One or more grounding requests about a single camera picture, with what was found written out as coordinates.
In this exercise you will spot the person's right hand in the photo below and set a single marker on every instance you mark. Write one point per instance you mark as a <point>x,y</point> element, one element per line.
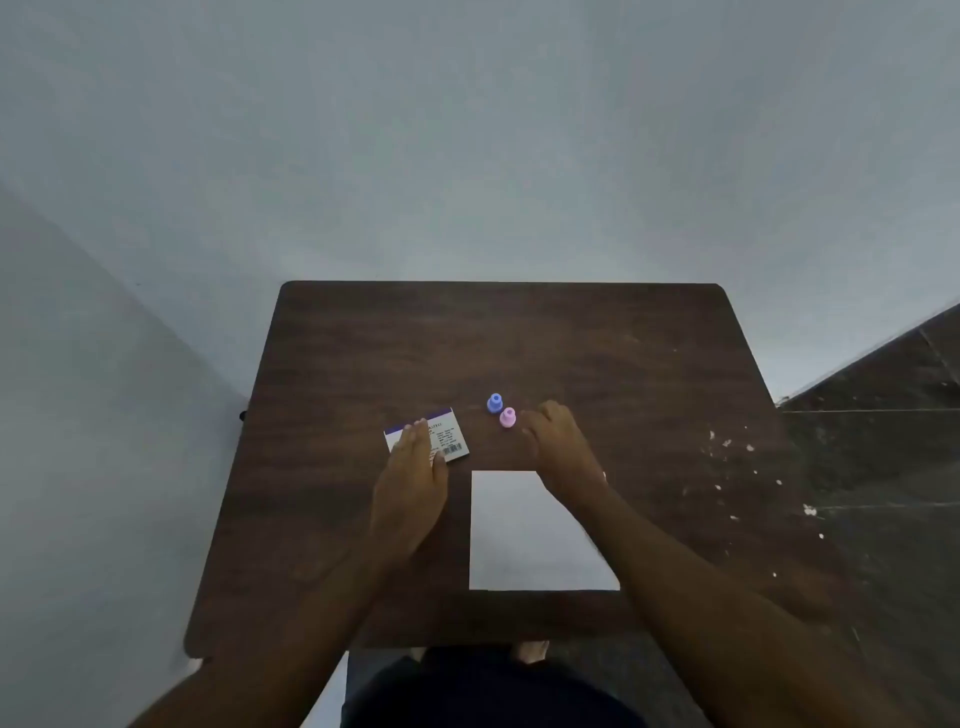
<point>566,461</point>

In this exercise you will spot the person's left hand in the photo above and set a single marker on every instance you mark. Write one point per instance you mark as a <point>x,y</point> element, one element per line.
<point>409,499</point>

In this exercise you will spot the person's left thumb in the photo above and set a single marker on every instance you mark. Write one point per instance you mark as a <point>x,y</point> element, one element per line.
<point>441,465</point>

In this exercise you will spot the person's right thumb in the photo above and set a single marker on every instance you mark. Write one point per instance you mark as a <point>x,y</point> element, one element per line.
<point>529,433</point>

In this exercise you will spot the person's right forearm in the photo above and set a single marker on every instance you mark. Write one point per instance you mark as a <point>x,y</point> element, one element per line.
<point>720,615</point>

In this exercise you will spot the person's left forearm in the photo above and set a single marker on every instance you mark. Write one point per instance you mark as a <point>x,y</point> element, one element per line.
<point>300,637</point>

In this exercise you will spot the small pink plastic stamp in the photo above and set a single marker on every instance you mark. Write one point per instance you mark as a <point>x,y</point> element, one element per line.
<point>508,418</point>

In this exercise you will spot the small white blue-striped box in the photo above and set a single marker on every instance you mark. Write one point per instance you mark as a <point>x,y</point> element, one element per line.
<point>450,439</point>

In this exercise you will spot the small blue plastic stamp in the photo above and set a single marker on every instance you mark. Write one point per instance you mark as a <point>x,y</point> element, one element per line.
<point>494,403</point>

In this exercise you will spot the white paper sheet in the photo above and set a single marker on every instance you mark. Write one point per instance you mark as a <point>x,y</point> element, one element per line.
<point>525,536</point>

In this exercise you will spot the person's dark shorts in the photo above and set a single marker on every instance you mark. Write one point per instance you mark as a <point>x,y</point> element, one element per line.
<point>487,694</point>

